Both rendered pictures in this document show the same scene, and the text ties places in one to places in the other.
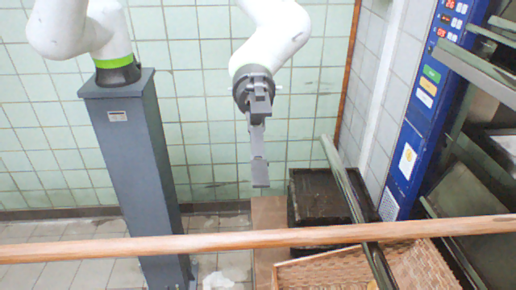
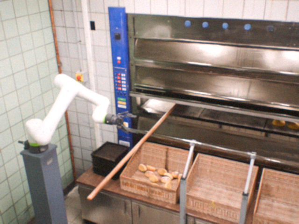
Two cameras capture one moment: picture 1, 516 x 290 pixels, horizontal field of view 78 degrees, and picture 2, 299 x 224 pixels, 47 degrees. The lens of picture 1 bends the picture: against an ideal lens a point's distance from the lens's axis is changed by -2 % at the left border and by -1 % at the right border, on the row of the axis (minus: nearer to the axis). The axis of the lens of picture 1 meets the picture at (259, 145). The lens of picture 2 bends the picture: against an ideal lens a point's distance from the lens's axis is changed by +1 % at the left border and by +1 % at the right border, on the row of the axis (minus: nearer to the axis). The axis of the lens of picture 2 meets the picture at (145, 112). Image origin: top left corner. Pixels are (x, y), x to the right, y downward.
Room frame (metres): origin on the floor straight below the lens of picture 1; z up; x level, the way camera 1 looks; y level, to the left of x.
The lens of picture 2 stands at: (-0.90, 2.08, 2.60)
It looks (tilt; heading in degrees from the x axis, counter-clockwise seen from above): 25 degrees down; 300
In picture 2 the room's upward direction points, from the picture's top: 2 degrees counter-clockwise
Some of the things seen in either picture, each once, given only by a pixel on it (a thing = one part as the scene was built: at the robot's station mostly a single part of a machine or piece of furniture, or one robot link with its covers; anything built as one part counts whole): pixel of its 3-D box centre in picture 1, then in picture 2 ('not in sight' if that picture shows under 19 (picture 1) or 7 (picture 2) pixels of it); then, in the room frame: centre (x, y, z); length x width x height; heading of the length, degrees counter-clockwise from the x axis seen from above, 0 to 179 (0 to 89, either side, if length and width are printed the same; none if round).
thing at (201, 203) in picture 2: not in sight; (219, 185); (-0.21, -0.33, 0.72); 0.56 x 0.49 x 0.28; 3
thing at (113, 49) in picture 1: (103, 33); (36, 132); (1.01, 0.48, 1.36); 0.16 x 0.13 x 0.19; 155
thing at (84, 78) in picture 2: not in sight; (81, 76); (1.32, -0.46, 1.46); 0.10 x 0.07 x 0.10; 4
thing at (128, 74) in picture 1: (121, 64); (32, 143); (1.07, 0.48, 1.23); 0.26 x 0.15 x 0.06; 4
